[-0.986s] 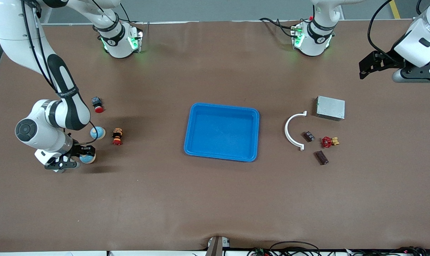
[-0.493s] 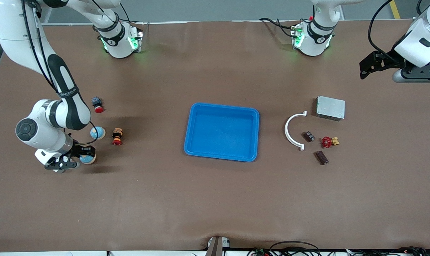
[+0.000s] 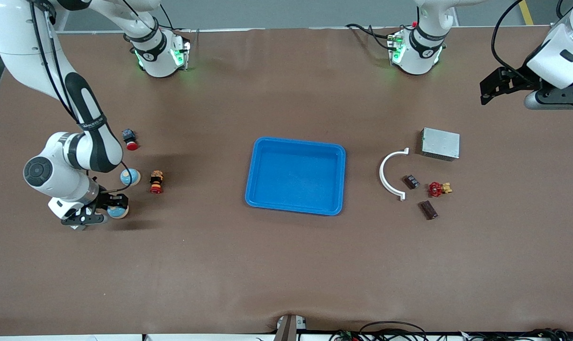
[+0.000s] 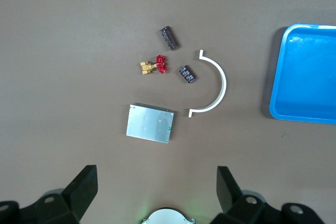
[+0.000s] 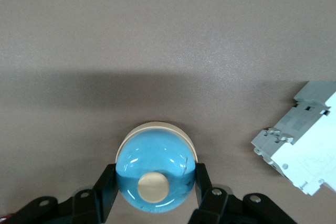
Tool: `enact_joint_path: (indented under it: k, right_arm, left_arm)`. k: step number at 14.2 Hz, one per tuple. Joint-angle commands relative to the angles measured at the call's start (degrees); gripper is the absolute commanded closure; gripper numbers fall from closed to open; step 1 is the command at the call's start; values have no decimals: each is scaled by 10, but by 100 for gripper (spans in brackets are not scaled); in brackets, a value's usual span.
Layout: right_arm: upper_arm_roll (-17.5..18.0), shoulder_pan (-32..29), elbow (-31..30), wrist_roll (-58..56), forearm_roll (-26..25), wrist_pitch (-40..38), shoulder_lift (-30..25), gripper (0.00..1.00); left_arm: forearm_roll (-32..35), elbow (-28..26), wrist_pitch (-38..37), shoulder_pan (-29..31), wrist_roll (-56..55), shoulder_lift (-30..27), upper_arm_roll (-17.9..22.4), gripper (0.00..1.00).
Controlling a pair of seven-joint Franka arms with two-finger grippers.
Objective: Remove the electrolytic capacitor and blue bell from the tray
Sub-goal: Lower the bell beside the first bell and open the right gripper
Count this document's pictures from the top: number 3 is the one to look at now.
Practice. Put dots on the red push button black base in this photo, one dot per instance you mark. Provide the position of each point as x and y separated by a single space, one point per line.
131 144

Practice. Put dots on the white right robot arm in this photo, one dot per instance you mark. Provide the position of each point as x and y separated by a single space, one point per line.
11 38

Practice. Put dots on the grey camera bracket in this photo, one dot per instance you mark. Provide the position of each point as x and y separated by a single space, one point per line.
288 329

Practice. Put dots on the red yellow button switch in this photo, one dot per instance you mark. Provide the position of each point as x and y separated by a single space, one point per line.
156 182

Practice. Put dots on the white curved plastic bracket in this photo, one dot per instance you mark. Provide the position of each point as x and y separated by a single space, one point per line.
382 174

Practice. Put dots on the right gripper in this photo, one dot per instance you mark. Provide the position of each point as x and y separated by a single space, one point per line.
103 199

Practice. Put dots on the blue plastic tray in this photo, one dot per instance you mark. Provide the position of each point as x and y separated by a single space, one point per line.
310 166

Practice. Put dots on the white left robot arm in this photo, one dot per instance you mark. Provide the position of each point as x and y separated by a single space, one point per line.
416 52

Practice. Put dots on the blue dome bell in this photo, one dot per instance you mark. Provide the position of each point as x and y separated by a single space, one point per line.
130 177
118 213

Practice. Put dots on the short dark printed capacitor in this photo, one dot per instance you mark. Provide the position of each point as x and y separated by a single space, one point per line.
412 181

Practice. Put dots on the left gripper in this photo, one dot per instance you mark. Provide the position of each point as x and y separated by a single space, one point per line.
520 78

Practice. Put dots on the long dark brown capacitor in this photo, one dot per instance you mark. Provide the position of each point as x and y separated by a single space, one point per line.
428 210

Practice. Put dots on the silver metal box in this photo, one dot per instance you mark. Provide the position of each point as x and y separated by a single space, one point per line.
440 143

